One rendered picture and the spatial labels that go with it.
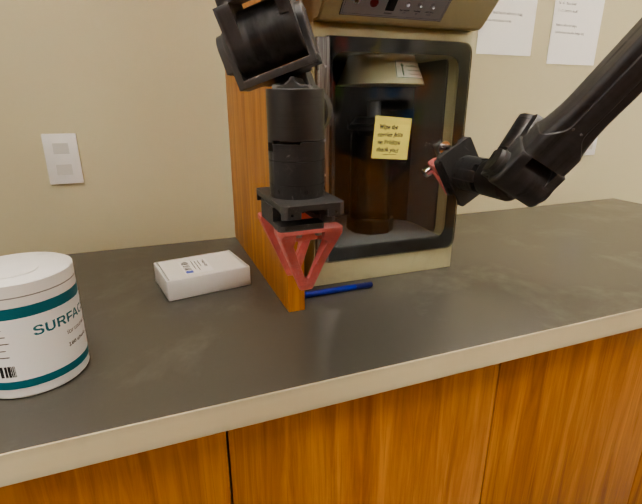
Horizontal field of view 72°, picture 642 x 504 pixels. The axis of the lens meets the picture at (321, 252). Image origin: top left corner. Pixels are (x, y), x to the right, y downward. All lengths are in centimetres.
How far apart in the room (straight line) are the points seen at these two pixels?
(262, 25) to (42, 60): 82
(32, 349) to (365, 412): 45
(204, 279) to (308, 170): 47
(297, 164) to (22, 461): 42
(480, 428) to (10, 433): 68
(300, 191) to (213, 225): 81
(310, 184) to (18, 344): 40
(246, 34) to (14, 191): 89
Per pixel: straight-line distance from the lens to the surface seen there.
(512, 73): 163
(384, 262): 93
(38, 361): 65
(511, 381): 86
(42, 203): 124
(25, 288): 62
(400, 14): 85
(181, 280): 85
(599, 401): 107
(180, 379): 63
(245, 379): 61
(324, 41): 81
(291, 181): 44
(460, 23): 92
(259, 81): 45
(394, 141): 87
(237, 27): 44
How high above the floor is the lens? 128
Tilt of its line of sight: 19 degrees down
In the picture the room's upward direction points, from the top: straight up
